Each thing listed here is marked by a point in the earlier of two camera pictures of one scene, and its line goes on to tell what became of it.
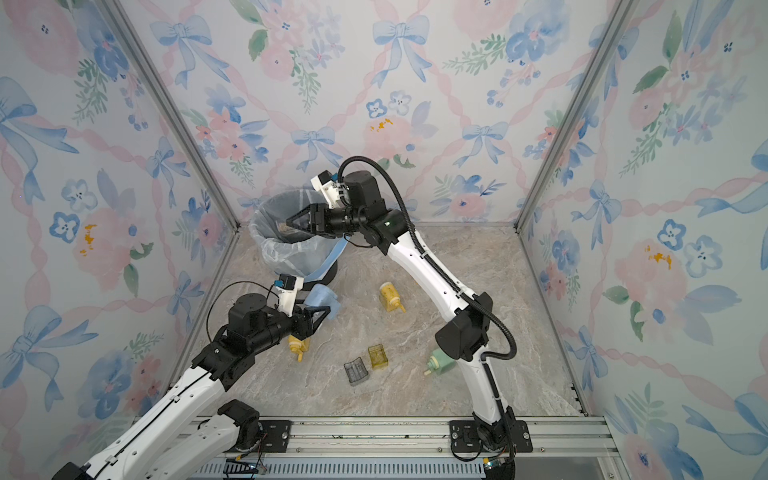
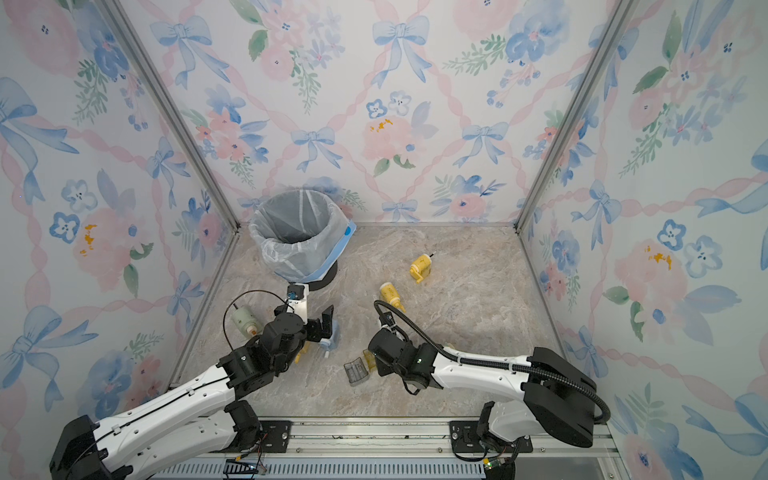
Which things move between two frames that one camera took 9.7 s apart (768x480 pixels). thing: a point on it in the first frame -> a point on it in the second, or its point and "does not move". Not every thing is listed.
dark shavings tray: x=356 y=371 does not move
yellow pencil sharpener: x=298 y=346 does not move
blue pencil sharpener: x=321 y=295 -> x=332 y=342
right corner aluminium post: x=611 y=35 does not move
